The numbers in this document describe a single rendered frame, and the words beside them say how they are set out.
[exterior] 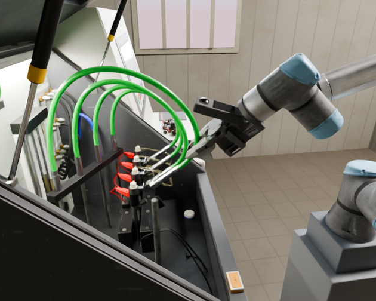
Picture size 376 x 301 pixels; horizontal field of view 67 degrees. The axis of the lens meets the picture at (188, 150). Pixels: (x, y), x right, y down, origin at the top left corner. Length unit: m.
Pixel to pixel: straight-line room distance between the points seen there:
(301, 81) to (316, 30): 2.82
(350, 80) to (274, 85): 0.24
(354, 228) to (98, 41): 1.00
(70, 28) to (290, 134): 2.95
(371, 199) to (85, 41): 0.97
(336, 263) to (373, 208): 0.25
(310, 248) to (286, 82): 0.67
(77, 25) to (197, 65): 2.06
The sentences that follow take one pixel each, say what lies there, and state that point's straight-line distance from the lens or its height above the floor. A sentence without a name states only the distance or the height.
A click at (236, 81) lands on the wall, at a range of 3.14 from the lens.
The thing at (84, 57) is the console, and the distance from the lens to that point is 1.07.
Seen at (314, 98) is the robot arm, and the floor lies 1.37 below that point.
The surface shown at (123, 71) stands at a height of 1.41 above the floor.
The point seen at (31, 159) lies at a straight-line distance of 0.85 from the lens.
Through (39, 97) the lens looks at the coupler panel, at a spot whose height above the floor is 1.30.
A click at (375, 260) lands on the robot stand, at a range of 1.12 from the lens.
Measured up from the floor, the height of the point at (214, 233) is 0.95.
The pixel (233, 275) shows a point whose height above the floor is 0.96.
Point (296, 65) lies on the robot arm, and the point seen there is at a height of 1.44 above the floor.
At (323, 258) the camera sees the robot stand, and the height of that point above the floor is 0.80.
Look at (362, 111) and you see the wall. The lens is 4.03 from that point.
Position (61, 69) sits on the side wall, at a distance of 1.05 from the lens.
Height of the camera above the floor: 1.52
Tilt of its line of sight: 25 degrees down
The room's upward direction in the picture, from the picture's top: straight up
